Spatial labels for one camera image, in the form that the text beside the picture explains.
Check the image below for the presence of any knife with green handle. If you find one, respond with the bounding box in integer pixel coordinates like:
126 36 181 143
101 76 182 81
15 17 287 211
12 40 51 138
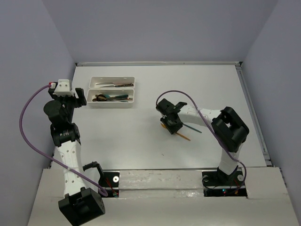
97 84 115 88

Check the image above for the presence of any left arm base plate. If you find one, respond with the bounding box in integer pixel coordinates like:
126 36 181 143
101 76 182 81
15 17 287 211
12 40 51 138
100 171 120 198

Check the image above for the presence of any teal plastic spoon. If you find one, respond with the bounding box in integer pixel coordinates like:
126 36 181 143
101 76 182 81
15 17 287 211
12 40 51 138
96 94 111 101

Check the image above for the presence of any white front utensil tray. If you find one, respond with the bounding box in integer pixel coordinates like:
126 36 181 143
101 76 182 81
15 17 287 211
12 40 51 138
87 89 135 108

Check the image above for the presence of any gold spoon teal handle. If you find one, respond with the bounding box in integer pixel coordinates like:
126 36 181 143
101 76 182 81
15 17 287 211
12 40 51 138
110 95 128 99

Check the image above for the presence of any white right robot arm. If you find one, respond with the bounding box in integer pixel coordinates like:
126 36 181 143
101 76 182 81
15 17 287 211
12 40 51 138
156 98 249 185

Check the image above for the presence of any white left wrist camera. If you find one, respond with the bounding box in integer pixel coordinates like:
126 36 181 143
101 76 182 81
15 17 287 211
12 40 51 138
49 79 73 96

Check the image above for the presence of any black spoon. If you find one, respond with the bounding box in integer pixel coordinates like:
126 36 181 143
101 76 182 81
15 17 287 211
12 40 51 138
95 94 111 102

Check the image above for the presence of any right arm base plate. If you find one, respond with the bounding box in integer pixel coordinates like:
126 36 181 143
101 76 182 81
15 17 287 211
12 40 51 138
201 170 247 197

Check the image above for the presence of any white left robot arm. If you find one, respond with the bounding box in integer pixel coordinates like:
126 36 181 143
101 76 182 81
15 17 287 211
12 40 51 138
43 88 105 226

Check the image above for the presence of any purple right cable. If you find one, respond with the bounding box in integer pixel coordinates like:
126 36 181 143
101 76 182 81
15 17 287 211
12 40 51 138
155 90 247 194

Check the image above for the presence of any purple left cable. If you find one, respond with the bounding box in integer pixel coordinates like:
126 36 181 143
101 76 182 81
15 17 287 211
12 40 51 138
19 82 109 197

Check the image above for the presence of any white utensil tray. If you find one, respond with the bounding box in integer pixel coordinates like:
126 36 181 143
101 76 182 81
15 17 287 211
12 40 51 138
87 89 135 108
89 76 135 89

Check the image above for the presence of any orange plastic knife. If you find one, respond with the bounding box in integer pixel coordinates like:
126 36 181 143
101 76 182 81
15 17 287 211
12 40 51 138
160 123 191 141

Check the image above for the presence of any purple cable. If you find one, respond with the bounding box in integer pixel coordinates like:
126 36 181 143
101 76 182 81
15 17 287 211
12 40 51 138
155 90 247 194
19 82 109 197

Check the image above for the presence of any white rear utensil tray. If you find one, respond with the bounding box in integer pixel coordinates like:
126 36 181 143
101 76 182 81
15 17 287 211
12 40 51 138
89 76 135 89

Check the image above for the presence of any teal plastic knife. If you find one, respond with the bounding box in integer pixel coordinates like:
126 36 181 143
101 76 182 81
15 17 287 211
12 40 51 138
183 123 202 133

